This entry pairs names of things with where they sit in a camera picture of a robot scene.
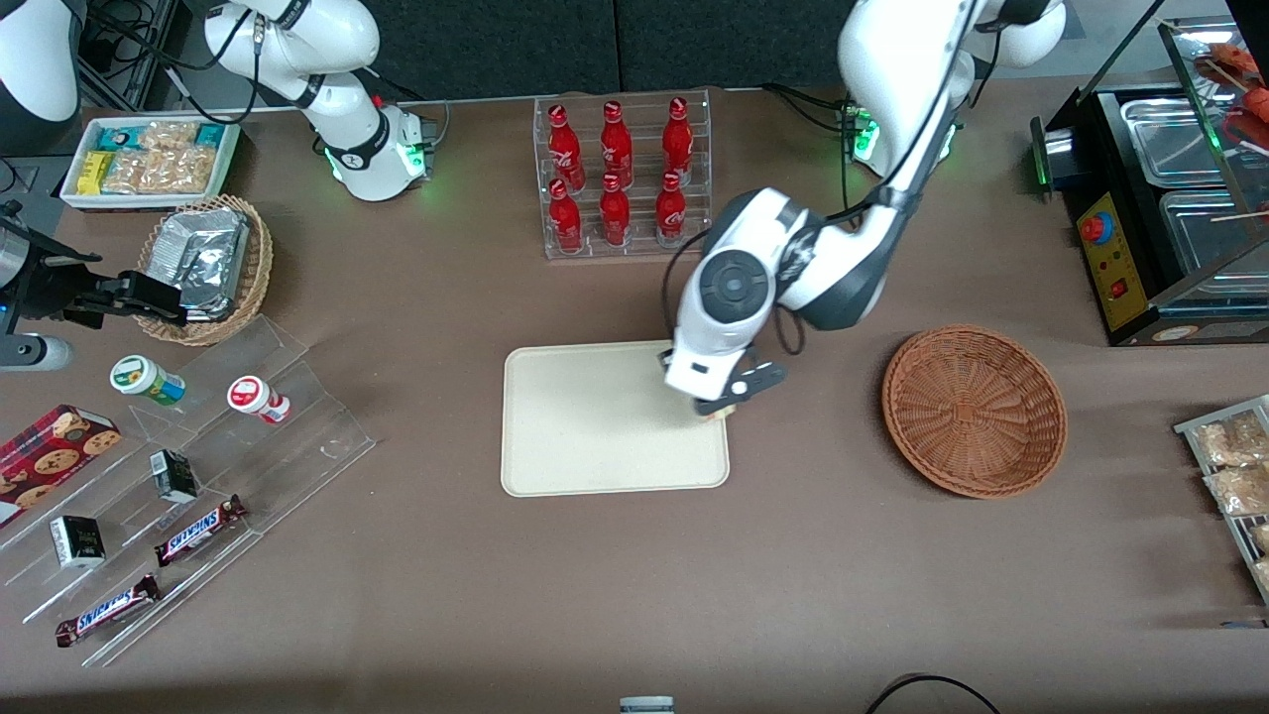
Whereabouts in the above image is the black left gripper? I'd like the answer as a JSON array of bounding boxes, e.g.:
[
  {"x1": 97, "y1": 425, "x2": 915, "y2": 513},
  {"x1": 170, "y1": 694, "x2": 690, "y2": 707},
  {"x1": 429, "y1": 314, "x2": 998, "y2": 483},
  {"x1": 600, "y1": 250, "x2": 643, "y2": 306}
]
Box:
[{"x1": 693, "y1": 347, "x2": 790, "y2": 417}]

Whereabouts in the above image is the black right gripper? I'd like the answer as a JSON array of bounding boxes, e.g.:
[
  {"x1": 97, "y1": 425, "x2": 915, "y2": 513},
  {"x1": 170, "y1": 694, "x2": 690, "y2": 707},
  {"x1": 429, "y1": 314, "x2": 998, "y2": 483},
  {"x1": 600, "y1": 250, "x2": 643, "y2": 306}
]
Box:
[{"x1": 0, "y1": 223, "x2": 189, "y2": 330}]

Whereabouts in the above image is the light wicker basket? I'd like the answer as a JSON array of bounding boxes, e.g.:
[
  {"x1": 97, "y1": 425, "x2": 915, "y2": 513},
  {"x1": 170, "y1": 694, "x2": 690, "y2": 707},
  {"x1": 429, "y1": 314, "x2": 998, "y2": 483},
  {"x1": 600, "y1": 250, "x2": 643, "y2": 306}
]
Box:
[{"x1": 134, "y1": 193, "x2": 276, "y2": 347}]

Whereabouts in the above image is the cream plastic tray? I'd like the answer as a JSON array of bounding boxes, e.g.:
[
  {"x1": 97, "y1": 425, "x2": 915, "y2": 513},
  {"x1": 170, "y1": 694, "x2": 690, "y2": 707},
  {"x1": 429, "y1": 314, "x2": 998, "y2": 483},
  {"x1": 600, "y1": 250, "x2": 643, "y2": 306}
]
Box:
[{"x1": 501, "y1": 338, "x2": 732, "y2": 498}]

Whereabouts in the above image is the brown wicker basket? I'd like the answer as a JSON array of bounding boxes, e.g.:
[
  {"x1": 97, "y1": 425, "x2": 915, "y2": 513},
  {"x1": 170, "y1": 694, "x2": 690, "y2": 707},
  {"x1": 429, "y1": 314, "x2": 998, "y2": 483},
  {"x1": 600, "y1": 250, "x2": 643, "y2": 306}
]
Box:
[{"x1": 880, "y1": 324, "x2": 1070, "y2": 500}]

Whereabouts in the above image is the silver foil packet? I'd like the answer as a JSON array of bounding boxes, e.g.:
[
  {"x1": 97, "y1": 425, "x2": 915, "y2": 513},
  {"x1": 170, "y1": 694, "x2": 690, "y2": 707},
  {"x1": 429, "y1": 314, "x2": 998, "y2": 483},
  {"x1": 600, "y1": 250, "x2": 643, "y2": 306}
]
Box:
[{"x1": 146, "y1": 207, "x2": 252, "y2": 321}]

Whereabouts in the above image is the green lid cup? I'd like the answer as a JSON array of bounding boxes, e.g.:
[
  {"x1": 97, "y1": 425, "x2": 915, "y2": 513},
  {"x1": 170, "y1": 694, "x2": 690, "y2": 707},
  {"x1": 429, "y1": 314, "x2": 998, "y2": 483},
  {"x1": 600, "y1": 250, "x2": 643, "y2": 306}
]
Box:
[{"x1": 108, "y1": 354, "x2": 187, "y2": 409}]

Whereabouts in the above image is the white snack box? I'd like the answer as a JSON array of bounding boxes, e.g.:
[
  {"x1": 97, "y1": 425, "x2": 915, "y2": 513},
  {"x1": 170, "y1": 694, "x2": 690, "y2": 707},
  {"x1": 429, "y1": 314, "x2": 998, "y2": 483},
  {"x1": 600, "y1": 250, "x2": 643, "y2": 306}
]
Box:
[{"x1": 58, "y1": 115, "x2": 243, "y2": 212}]

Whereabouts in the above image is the clear bag of crackers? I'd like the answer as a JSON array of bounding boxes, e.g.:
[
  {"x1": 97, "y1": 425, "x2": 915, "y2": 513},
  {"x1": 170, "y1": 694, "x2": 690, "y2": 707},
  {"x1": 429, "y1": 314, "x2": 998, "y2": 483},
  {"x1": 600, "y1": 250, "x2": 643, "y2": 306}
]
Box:
[
  {"x1": 139, "y1": 146, "x2": 218, "y2": 195},
  {"x1": 138, "y1": 120, "x2": 200, "y2": 153},
  {"x1": 101, "y1": 149, "x2": 151, "y2": 195}
]

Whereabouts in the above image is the red lid cup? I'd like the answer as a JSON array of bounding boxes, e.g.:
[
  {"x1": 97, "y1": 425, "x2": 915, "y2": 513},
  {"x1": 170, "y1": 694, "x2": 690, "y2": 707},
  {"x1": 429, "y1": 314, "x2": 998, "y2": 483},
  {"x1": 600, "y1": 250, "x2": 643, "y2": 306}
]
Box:
[{"x1": 226, "y1": 374, "x2": 292, "y2": 426}]

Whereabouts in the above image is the clear acrylic bottle rack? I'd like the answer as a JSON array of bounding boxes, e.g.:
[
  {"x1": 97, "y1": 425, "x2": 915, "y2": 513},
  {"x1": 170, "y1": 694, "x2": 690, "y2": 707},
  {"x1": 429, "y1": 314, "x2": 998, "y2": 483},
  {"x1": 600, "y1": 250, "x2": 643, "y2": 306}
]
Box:
[{"x1": 532, "y1": 88, "x2": 714, "y2": 262}]

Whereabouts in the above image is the small black carton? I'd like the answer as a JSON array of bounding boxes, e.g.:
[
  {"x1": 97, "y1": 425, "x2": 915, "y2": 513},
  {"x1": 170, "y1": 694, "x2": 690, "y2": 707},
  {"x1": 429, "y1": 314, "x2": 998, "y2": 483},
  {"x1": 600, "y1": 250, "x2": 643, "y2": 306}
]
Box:
[
  {"x1": 149, "y1": 448, "x2": 200, "y2": 506},
  {"x1": 49, "y1": 514, "x2": 107, "y2": 571}
]

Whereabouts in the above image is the red cookie box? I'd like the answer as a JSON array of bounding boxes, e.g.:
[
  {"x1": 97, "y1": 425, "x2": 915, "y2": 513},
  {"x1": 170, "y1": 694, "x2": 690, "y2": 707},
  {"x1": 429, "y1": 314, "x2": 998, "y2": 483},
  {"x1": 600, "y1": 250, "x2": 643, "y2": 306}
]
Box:
[{"x1": 0, "y1": 403, "x2": 124, "y2": 528}]

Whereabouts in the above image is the red cola bottle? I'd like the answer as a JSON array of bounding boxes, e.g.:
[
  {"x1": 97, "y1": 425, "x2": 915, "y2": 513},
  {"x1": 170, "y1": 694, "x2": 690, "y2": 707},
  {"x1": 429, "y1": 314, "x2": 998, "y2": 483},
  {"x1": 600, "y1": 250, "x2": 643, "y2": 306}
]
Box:
[
  {"x1": 598, "y1": 173, "x2": 633, "y2": 248},
  {"x1": 599, "y1": 99, "x2": 635, "y2": 188},
  {"x1": 654, "y1": 170, "x2": 688, "y2": 248},
  {"x1": 547, "y1": 178, "x2": 585, "y2": 255},
  {"x1": 661, "y1": 95, "x2": 695, "y2": 185},
  {"x1": 547, "y1": 103, "x2": 587, "y2": 191}
]

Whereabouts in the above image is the clear acrylic stepped display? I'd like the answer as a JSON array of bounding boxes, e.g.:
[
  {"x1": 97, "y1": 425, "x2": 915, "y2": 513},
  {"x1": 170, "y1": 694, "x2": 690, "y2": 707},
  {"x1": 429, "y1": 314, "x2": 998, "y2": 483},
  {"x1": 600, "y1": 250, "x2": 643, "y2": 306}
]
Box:
[{"x1": 0, "y1": 315, "x2": 379, "y2": 668}]

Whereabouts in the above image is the snickers chocolate bar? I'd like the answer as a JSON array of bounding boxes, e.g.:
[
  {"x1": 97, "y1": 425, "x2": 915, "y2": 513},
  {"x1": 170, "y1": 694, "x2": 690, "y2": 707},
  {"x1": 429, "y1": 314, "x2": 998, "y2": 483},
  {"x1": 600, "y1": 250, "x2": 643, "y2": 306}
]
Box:
[
  {"x1": 153, "y1": 494, "x2": 248, "y2": 568},
  {"x1": 54, "y1": 573, "x2": 163, "y2": 649}
]

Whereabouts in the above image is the black food warmer case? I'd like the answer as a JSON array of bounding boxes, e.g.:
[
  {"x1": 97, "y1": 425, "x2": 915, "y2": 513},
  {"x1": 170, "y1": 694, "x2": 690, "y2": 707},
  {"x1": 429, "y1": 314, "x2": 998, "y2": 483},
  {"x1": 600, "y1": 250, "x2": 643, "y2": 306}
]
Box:
[{"x1": 1029, "y1": 10, "x2": 1269, "y2": 347}]

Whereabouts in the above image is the grey snack rack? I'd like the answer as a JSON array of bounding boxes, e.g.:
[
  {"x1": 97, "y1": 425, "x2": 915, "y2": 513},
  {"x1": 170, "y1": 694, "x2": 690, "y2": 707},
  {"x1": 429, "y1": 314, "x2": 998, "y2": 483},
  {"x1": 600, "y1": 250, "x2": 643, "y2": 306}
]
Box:
[{"x1": 1173, "y1": 394, "x2": 1269, "y2": 607}]

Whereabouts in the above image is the clear bag of pastries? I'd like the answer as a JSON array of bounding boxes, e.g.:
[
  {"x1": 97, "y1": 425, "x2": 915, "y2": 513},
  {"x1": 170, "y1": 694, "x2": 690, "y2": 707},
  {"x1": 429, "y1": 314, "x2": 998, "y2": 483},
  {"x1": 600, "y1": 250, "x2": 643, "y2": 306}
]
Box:
[
  {"x1": 1192, "y1": 411, "x2": 1269, "y2": 468},
  {"x1": 1202, "y1": 463, "x2": 1269, "y2": 518}
]

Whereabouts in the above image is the steel warmer pan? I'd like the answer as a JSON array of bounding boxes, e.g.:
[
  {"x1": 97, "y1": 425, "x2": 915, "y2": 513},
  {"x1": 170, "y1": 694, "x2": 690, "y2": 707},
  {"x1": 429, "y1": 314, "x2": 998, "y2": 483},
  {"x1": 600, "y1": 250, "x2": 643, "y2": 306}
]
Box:
[
  {"x1": 1119, "y1": 95, "x2": 1225, "y2": 190},
  {"x1": 1158, "y1": 187, "x2": 1269, "y2": 282}
]

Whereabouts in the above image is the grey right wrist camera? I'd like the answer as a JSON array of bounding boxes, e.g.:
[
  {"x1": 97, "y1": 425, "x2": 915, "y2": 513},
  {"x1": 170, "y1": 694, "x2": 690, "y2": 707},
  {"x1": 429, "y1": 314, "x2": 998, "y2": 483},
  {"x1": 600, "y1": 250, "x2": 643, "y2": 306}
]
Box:
[{"x1": 0, "y1": 334, "x2": 74, "y2": 374}]

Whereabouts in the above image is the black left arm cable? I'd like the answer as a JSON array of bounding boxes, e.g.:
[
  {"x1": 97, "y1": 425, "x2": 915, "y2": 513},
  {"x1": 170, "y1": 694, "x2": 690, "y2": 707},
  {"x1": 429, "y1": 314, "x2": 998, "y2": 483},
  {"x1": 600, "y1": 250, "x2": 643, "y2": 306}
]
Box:
[{"x1": 659, "y1": 193, "x2": 898, "y2": 358}]

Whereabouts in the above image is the black base cable bundle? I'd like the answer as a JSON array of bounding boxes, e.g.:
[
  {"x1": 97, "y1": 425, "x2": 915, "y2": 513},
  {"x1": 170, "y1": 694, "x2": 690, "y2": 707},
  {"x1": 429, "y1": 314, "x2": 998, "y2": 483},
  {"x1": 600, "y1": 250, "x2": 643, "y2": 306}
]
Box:
[{"x1": 761, "y1": 81, "x2": 856, "y2": 135}]

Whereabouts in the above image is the black cable loop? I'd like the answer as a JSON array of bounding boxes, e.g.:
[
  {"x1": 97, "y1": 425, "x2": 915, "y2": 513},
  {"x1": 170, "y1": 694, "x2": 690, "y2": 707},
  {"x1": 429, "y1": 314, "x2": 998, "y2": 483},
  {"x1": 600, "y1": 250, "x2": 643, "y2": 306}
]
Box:
[{"x1": 864, "y1": 673, "x2": 1003, "y2": 714}]

